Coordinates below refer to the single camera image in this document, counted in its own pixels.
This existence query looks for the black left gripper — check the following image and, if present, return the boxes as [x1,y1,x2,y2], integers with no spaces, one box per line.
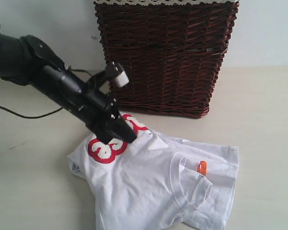
[79,92,137,144]

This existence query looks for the white t-shirt red lettering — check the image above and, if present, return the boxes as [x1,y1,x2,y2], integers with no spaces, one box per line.
[68,113,239,230]

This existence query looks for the dark brown wicker basket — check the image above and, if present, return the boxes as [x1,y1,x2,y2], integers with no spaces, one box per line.
[93,2,239,119]

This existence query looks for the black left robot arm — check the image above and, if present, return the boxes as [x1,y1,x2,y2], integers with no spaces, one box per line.
[0,32,137,144]

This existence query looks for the orange shirt neck label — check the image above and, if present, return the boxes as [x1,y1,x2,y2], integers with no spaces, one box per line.
[196,161,207,176]

